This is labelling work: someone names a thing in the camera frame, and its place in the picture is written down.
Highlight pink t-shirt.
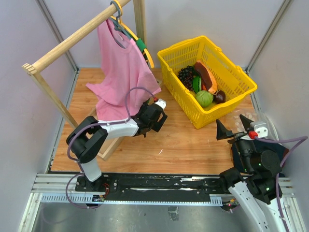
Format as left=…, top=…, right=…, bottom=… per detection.
left=86, top=19, right=161, bottom=121

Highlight dark navy cloth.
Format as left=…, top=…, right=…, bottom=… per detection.
left=230, top=141, right=289, bottom=173

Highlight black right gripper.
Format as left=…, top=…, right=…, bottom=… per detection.
left=216, top=113, right=256, bottom=172

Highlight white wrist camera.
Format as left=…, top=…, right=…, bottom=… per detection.
left=154, top=99, right=167, bottom=110
left=248, top=121, right=268, bottom=139

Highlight dark brown toy chestnut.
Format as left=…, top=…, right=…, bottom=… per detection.
left=213, top=90, right=226, bottom=104

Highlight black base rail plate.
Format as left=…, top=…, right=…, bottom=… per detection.
left=75, top=173, right=230, bottom=203

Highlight black toy grapes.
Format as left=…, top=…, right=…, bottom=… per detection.
left=177, top=66, right=194, bottom=91

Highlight yellow plastic basket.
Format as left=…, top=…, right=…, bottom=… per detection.
left=157, top=35, right=257, bottom=129

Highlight toy watermelon slice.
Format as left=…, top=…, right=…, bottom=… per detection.
left=191, top=76, right=202, bottom=93

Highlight toy papaya slice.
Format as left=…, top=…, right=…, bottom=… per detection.
left=194, top=60, right=218, bottom=94

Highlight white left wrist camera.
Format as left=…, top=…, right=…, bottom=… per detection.
left=154, top=99, right=167, bottom=110

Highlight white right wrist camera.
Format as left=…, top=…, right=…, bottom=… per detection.
left=248, top=121, right=268, bottom=139

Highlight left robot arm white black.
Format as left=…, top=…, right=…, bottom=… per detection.
left=66, top=99, right=168, bottom=191

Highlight wooden clothes rack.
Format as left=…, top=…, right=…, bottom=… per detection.
left=22, top=0, right=163, bottom=161

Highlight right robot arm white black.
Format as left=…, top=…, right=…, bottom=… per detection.
left=216, top=115, right=286, bottom=232

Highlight green toy cabbage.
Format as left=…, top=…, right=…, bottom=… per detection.
left=195, top=90, right=213, bottom=108

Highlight yellow clothes hanger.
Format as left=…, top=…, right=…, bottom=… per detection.
left=110, top=0, right=154, bottom=69

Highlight green t-shirt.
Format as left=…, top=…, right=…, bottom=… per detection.
left=136, top=38, right=147, bottom=52

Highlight grey clothes hanger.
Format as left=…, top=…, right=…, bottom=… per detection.
left=109, top=0, right=131, bottom=40

